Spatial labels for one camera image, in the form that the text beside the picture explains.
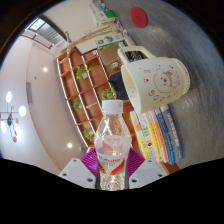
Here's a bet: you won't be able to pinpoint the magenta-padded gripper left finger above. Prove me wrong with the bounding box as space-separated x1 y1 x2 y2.
59 147 101 190

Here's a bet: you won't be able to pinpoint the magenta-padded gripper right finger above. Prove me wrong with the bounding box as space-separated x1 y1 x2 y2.
126 147 167 190

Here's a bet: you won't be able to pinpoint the clear plastic water bottle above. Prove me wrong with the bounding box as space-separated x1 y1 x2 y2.
94 99 132 192

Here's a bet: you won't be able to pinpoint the stack of colourful books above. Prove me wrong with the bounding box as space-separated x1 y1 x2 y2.
129 104 184 166

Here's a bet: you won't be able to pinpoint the wooden shelf unit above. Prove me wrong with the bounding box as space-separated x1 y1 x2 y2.
54 46 141 161

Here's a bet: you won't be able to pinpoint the branched ceiling lamp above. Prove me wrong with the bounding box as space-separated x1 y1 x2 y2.
0 90 28 144

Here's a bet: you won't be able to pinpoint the cream mug with red print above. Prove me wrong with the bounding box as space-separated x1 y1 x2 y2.
117 45 191 115

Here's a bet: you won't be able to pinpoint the ceiling air vent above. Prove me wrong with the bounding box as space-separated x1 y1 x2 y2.
25 82 34 104

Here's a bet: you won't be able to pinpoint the recessed ceiling lights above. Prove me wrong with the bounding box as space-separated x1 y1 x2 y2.
42 66 73 149

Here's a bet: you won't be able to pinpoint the black book with orange nebula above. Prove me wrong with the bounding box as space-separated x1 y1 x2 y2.
122 29 149 62

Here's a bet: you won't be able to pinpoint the tan chair back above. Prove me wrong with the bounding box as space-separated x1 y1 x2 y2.
98 44 121 66

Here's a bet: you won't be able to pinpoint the tall green white carton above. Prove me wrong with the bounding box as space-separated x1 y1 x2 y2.
95 33 126 51

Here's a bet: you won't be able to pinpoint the grey curtain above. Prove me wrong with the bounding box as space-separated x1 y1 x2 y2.
39 24 66 48

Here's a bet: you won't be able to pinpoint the window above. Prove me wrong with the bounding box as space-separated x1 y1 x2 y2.
28 17 48 34

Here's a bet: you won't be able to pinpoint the flat round red coaster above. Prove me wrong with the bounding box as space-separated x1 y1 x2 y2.
129 6 149 29

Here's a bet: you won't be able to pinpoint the small green white box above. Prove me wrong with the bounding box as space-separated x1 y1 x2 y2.
99 9 117 24

